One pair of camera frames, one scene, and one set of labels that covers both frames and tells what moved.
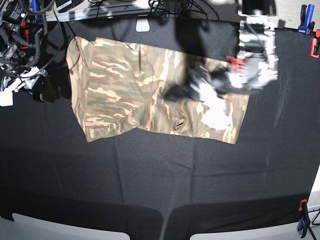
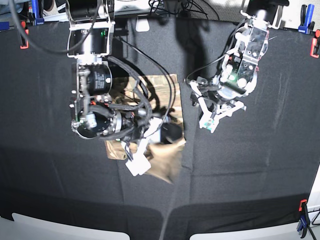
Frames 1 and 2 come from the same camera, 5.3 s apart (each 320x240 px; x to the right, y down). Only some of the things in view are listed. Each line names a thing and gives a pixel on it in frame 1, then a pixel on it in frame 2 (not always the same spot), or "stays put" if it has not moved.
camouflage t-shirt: (121, 87) -> (161, 141)
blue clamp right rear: (307, 25) stays put
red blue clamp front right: (304, 220) stays put
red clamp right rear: (315, 47) stays put
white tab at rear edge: (142, 25) stays put
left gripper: (34, 79) -> (159, 132)
